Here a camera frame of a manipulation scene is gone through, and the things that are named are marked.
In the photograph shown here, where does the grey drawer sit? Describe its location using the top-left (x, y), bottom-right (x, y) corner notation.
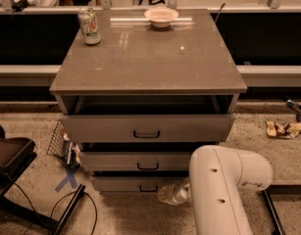
top-left (90, 176), bottom-right (182, 194)
top-left (60, 115), bottom-right (234, 143)
top-left (79, 152), bottom-right (193, 171)

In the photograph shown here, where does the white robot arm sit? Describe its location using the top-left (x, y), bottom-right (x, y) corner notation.
top-left (158, 146), bottom-right (273, 235)

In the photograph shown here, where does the grey drawer cabinet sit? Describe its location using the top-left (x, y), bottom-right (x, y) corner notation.
top-left (49, 8), bottom-right (248, 194)

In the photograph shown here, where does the black metal leg left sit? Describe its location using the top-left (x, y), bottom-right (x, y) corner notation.
top-left (51, 184), bottom-right (85, 235)

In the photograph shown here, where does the black metal leg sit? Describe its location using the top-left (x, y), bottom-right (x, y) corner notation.
top-left (51, 184), bottom-right (85, 235)
top-left (261, 184), bottom-right (301, 235)

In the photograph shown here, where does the black metal leg right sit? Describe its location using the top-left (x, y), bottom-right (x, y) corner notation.
top-left (261, 184), bottom-right (301, 235)

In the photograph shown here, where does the blue tape cross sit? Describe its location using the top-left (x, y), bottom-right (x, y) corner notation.
top-left (55, 168), bottom-right (77, 192)

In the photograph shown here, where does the brown snack bag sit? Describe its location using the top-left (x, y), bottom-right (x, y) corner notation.
top-left (266, 120), bottom-right (301, 139)

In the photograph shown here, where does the dark snack packet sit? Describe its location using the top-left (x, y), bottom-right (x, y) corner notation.
top-left (286, 100), bottom-right (301, 122)

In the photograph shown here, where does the black tray cart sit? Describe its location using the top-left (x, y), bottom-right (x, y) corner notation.
top-left (0, 125), bottom-right (36, 199)

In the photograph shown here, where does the white bowl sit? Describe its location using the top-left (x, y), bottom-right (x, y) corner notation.
top-left (144, 7), bottom-right (178, 28)

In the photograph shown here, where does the green white soda can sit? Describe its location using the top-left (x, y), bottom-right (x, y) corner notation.
top-left (77, 8), bottom-right (101, 45)

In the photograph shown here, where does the black floor cable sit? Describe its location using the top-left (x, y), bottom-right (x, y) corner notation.
top-left (12, 181), bottom-right (99, 235)

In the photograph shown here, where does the wire mesh basket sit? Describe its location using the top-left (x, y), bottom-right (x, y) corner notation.
top-left (47, 121), bottom-right (80, 169)

